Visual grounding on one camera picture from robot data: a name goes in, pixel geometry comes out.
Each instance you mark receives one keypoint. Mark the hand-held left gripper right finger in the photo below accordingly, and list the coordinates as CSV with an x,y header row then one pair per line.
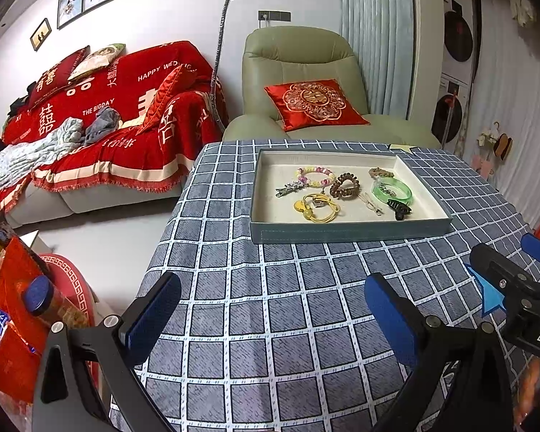
x,y
389,315

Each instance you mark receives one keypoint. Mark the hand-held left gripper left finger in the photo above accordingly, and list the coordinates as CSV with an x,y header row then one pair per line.
x,y
155,319

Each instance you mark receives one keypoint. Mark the grey jewelry tray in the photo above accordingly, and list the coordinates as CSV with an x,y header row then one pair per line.
x,y
342,232

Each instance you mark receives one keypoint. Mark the green translucent bangle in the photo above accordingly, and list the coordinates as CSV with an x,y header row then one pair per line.
x,y
378,191

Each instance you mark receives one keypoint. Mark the rhinestone star hair clip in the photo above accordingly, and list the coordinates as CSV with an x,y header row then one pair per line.
x,y
292,187

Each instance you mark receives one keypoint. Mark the red round stool fret pattern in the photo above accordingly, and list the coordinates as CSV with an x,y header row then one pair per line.
x,y
72,279

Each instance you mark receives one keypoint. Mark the black claw hair clip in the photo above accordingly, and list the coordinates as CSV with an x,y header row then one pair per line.
x,y
398,209

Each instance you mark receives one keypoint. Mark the brown hanging ornament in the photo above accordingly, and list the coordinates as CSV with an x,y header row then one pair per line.
x,y
502,146

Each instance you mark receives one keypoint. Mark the blue checked tablecloth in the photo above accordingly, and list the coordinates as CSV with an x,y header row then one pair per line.
x,y
274,301

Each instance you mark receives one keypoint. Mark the jar with blue lid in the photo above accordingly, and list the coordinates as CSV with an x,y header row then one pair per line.
x,y
40,294

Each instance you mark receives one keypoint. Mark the white hanging ornament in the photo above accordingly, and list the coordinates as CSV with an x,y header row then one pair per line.
x,y
486,137

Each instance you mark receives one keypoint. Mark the grey sofa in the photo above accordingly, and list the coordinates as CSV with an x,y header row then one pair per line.
x,y
94,203

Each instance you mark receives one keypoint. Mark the red gift bag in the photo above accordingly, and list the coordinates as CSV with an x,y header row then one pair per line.
x,y
18,279

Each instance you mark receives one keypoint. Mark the white laundry machine black door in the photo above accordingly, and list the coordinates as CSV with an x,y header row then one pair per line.
x,y
443,110
457,36

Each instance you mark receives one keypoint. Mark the grey blue garment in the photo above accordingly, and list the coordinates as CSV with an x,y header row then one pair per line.
x,y
101,126

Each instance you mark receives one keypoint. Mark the light blue garment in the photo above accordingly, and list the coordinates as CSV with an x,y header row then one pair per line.
x,y
31,153

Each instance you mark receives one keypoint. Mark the red satin cushion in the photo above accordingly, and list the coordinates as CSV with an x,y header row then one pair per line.
x,y
162,99

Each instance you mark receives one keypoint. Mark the red embroidered cushion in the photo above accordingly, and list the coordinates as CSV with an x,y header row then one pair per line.
x,y
315,103

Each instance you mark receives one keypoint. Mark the red blanket covered sofa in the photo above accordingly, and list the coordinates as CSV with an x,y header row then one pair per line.
x,y
117,81

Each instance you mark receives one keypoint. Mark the light blue curtain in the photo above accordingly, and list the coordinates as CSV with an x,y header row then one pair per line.
x,y
378,31

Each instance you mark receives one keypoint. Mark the red cushion with white characters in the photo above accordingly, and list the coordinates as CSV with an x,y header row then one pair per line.
x,y
54,78

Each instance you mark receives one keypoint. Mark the flexible phone stand pole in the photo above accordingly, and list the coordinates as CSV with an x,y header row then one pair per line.
x,y
217,63

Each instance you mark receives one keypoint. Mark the photo print cushion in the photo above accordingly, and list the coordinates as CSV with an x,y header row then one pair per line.
x,y
96,59

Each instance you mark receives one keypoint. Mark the green leather armchair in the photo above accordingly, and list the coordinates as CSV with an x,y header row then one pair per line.
x,y
297,54

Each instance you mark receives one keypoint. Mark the white flower wall decoration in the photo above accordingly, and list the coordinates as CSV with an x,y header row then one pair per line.
x,y
522,4

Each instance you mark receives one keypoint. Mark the small black picture frame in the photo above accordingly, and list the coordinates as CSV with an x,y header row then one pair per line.
x,y
40,35

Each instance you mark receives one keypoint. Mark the grey wall socket panel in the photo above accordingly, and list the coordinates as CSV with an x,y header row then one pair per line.
x,y
274,16

